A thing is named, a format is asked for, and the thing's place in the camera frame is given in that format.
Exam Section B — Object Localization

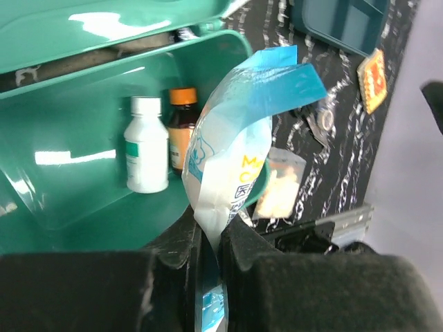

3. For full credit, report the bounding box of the teal divider tray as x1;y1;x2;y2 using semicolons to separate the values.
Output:
291;0;390;57

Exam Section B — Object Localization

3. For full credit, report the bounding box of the brown medicine bottle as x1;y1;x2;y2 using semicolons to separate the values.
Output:
167;87;200;175

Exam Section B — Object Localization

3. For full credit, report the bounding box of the green medicine kit box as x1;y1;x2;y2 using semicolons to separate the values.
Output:
1;1;252;255

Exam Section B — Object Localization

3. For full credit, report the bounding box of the bag of cotton balls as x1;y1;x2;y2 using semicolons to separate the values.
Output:
252;147;306;220

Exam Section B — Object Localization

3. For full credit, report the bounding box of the blue cotton swab bag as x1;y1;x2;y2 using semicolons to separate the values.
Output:
181;45;329;332

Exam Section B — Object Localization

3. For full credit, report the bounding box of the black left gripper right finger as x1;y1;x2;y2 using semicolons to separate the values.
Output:
220;219;440;331

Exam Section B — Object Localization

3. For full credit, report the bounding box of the white plastic bottle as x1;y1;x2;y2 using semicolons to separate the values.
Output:
124;97;169;194

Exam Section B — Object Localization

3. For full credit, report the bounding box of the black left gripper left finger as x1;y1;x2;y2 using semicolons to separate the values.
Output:
1;208;203;331

